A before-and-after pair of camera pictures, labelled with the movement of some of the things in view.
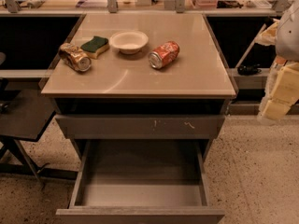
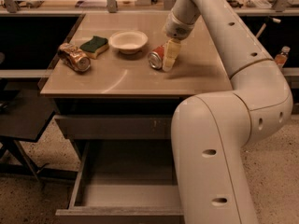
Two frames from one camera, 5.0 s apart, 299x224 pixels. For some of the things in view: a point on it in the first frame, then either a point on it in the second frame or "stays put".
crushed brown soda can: [74, 57] stays put
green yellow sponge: [95, 47] stays put
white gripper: [288, 37] -> [176, 29]
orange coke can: [163, 54] stays put
